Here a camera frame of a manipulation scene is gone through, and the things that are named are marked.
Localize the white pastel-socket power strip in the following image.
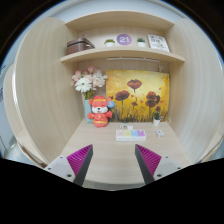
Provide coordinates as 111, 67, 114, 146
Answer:
115, 128, 147, 142

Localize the light blue vase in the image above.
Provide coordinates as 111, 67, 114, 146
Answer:
82, 98, 94, 125

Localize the pink and white flower bouquet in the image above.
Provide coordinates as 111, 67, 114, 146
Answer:
70, 64, 109, 101

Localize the white light bar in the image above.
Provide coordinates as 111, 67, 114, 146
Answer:
106, 56, 161, 64

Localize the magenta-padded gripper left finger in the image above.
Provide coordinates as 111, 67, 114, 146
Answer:
43, 143, 94, 187

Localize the small plant in white pot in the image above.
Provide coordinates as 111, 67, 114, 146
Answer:
152, 110, 162, 127

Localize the yellow poppy flower painting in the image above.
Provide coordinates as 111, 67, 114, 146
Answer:
105, 69, 171, 123

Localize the wooden shelf with items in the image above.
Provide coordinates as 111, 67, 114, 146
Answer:
60, 11, 186, 65

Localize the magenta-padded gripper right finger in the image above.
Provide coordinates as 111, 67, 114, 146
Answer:
134, 143, 184, 186

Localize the plain white plug adapter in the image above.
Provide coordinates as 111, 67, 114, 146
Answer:
119, 123, 135, 131

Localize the red plush toy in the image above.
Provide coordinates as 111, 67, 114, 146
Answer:
86, 95, 116, 129

